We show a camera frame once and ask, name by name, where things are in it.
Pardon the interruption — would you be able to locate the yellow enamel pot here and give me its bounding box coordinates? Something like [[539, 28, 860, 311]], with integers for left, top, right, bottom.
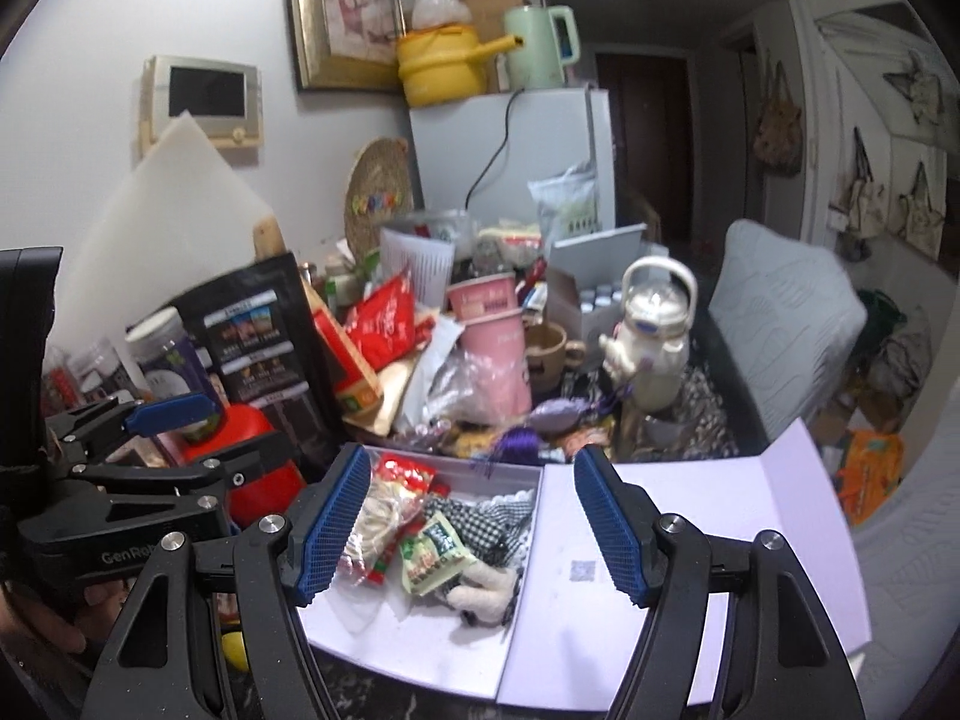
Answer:
[[396, 24, 526, 107]]

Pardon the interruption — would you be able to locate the large red foil bag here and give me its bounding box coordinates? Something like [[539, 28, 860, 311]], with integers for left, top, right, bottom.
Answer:
[[345, 266, 417, 372]]

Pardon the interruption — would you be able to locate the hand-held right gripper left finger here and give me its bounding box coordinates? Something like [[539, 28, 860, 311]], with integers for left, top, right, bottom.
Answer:
[[79, 444, 374, 720]]

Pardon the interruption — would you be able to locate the white foam board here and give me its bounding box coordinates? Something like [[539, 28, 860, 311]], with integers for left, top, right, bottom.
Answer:
[[56, 111, 271, 350]]

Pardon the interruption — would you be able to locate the white kettle pot with handle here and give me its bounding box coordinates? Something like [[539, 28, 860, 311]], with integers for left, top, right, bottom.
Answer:
[[598, 255, 698, 410]]

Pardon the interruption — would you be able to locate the beige tote bag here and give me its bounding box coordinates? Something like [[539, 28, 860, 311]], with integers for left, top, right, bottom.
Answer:
[[836, 127, 890, 241], [896, 161, 950, 260]]

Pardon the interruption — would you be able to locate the lavender sachet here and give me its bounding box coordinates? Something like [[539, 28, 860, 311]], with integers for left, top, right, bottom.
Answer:
[[529, 397, 590, 432]]

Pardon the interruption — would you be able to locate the brown cardboard box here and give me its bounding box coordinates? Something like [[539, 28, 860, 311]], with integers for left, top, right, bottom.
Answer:
[[454, 0, 526, 46]]

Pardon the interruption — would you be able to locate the beige wall intercom panel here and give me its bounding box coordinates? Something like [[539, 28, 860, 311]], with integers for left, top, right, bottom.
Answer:
[[139, 54, 265, 167]]

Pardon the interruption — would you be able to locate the white box of bottles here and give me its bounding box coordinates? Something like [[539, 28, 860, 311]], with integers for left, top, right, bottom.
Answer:
[[547, 223, 650, 346]]

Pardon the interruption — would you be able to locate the pink tub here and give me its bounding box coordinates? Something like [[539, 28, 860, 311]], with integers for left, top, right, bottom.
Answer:
[[446, 274, 518, 323]]

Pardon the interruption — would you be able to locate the dark wooden door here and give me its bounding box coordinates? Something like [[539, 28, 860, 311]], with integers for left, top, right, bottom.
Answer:
[[596, 49, 691, 245]]

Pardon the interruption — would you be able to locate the orange bag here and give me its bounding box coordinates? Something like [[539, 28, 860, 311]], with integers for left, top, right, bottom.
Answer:
[[836, 427, 905, 526]]

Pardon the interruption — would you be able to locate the black coffee bag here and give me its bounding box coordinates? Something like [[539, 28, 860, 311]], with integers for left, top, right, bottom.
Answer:
[[169, 253, 342, 481]]

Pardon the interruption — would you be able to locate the dark purple labelled canister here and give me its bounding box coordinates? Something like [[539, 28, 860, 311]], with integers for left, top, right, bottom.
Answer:
[[124, 307, 226, 421]]

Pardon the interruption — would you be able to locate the white plush toy checked cloth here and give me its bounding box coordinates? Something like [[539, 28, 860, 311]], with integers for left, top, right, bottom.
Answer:
[[424, 493, 537, 627]]

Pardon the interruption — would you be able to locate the black and white patterned cloth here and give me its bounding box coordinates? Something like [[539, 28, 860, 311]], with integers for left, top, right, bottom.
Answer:
[[660, 367, 740, 458]]

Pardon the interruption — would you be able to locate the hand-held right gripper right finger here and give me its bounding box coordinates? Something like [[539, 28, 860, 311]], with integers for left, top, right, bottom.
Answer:
[[574, 446, 871, 720]]

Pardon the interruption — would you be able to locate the chair with pale blue cover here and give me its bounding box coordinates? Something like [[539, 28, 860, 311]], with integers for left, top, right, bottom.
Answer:
[[847, 457, 960, 691], [709, 219, 869, 443]]

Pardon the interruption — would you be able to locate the pink cup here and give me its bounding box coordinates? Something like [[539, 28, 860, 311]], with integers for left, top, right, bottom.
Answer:
[[459, 311, 532, 421]]

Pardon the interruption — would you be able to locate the white fridge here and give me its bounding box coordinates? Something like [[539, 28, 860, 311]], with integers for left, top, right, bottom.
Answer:
[[409, 86, 617, 241]]

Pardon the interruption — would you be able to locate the lavender gift box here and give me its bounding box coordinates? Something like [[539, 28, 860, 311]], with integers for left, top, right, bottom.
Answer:
[[296, 457, 875, 713]]

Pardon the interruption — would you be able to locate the red and orange carton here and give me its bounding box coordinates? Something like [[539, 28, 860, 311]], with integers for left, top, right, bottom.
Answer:
[[311, 307, 380, 417]]

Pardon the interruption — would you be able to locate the white paper sheet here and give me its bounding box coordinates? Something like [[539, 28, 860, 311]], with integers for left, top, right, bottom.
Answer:
[[379, 229, 455, 301]]

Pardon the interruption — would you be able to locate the brown hanging bag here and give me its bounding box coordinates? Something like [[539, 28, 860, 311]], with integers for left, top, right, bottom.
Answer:
[[752, 60, 805, 177]]

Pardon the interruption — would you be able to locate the gold framed picture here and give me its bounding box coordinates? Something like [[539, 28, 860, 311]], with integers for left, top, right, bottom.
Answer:
[[285, 0, 406, 95]]

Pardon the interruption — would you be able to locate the round woven mat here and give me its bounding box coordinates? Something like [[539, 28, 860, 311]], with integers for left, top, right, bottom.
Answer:
[[343, 137, 413, 256]]

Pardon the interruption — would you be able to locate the brown mug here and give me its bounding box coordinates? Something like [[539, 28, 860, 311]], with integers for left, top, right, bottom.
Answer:
[[523, 321, 586, 395]]

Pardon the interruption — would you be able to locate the gold cardboard sheet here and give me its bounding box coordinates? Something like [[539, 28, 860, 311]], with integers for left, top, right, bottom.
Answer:
[[360, 360, 421, 436]]

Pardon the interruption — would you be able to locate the black power cable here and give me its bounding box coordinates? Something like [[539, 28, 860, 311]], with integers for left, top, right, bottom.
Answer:
[[466, 88, 524, 209]]

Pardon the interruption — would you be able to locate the person's left hand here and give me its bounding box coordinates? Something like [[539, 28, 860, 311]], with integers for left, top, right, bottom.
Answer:
[[0, 581, 132, 653]]

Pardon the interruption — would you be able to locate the green snack packet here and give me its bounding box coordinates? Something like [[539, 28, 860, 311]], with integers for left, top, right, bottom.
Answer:
[[401, 521, 477, 597]]

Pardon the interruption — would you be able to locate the plastic bag with white contents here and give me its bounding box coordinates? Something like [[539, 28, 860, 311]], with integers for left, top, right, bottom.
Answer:
[[412, 0, 473, 35]]

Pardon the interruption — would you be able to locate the pale green electric kettle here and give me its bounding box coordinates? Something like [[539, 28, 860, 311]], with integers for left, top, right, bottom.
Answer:
[[502, 5, 582, 91]]

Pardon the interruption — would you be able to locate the red cylinder canister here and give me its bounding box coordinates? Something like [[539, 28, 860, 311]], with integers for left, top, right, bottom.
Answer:
[[180, 403, 307, 530]]

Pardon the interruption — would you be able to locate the red noodle packet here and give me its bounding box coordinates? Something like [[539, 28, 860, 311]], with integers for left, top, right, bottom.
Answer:
[[341, 452, 437, 586]]

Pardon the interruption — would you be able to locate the green and white pouch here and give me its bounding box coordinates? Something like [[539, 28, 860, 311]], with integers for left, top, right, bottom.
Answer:
[[527, 165, 601, 237]]

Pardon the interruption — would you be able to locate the grey bowl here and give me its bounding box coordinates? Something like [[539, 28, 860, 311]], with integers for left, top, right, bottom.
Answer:
[[390, 210, 477, 248]]

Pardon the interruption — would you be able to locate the wooden board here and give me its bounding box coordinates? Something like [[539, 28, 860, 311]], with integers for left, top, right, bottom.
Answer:
[[251, 214, 290, 256]]

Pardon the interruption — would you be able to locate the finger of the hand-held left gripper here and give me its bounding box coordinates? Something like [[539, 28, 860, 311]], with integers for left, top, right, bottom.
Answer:
[[45, 391, 226, 458], [71, 431, 301, 500]]

